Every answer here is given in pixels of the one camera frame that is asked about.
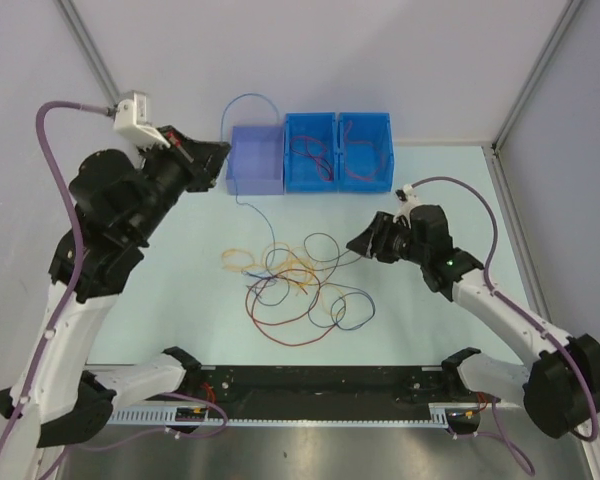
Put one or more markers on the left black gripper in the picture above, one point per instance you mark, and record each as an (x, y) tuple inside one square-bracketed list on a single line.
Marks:
[(203, 157)]

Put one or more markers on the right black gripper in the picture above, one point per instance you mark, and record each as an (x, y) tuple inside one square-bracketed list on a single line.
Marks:
[(372, 242)]

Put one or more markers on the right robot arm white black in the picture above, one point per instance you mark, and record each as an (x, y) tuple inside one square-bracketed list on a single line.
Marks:
[(557, 377)]

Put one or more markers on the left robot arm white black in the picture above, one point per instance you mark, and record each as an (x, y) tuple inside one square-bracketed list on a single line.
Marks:
[(116, 207)]

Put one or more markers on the lavender plastic bin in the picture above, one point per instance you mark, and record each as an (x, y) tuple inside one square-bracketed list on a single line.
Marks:
[(255, 162)]

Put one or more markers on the blue bin right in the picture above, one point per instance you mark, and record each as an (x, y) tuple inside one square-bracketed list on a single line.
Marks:
[(366, 157)]

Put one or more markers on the blue bin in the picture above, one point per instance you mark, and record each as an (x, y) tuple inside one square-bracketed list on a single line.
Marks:
[(366, 157), (311, 153)]

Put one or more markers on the blue bin middle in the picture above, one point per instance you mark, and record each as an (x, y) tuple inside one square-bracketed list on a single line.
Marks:
[(311, 153)]

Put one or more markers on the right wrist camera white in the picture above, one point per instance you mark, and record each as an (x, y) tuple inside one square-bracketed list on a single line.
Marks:
[(408, 201)]

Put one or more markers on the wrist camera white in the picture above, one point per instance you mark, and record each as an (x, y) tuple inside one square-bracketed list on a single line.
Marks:
[(132, 122), (408, 201)]

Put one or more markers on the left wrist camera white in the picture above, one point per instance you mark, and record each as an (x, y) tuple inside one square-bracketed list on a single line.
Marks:
[(132, 122)]

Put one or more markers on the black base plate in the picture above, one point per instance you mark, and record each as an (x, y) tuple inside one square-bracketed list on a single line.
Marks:
[(326, 393)]

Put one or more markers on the right aluminium table rail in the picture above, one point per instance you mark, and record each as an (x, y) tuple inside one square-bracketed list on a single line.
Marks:
[(515, 232)]

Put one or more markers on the left aluminium frame post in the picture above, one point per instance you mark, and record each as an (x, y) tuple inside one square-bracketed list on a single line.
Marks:
[(86, 44)]

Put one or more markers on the aluminium frame post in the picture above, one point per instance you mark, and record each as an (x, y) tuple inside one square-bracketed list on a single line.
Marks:
[(86, 44), (537, 72)]

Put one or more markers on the right aluminium frame post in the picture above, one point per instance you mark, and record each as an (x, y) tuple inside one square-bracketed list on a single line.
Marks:
[(537, 72)]

